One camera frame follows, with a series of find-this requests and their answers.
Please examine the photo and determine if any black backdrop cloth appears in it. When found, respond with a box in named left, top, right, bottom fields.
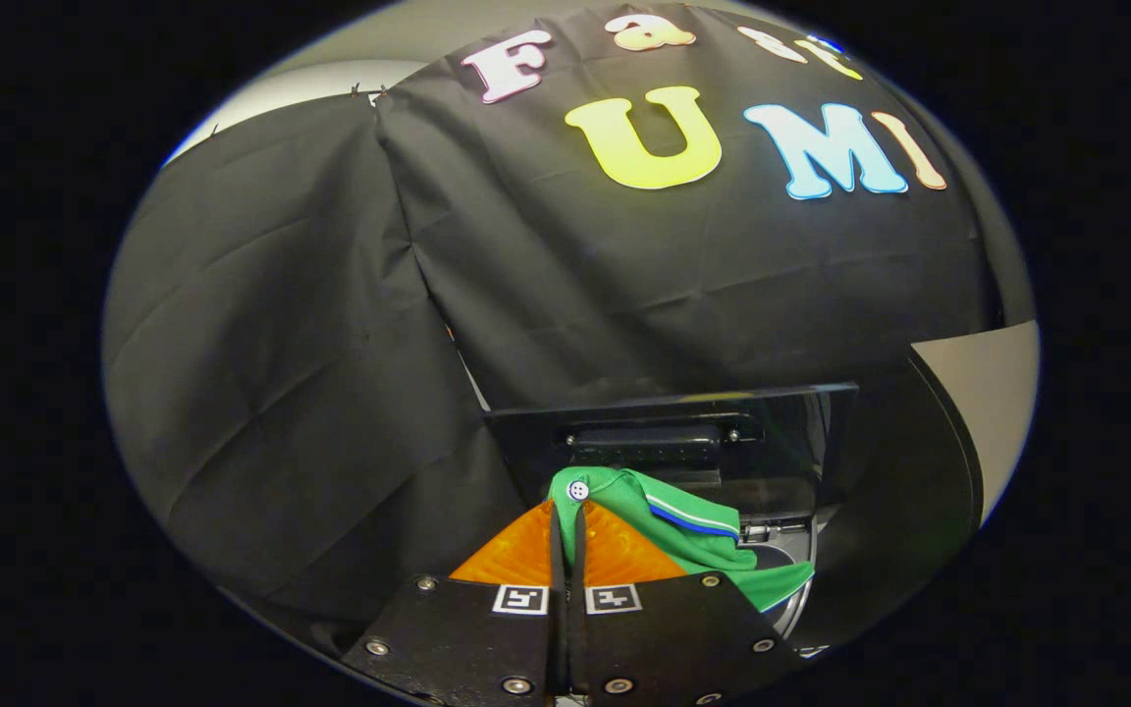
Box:
left=102, top=5, right=1038, bottom=629

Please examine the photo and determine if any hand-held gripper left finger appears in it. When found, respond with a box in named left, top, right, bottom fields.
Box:
left=342, top=499, right=566, bottom=707

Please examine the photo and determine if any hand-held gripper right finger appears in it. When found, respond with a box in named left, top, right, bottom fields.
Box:
left=565, top=499, right=807, bottom=707

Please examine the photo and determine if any grey beige cabinet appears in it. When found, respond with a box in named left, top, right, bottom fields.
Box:
left=801, top=319, right=1041, bottom=649

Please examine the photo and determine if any green polo shirt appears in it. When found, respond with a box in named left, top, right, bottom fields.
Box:
left=548, top=466, right=815, bottom=615

